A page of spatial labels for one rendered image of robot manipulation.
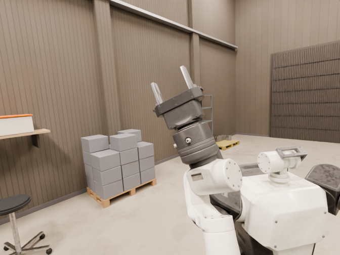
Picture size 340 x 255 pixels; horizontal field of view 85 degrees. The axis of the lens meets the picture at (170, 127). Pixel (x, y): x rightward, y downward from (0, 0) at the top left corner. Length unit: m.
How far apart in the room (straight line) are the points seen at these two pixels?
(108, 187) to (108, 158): 0.50
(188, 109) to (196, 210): 0.22
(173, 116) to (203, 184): 0.16
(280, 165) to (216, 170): 0.31
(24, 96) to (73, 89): 0.75
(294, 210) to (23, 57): 3.74
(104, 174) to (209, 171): 2.96
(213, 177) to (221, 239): 0.11
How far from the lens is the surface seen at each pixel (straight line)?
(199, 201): 0.46
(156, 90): 0.46
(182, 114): 0.41
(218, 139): 6.91
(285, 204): 0.67
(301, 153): 0.70
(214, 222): 0.41
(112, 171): 3.34
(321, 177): 0.84
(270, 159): 0.65
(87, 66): 4.07
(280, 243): 0.70
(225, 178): 0.38
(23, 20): 3.96
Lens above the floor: 1.69
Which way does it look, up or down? 8 degrees down
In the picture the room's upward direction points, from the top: 3 degrees counter-clockwise
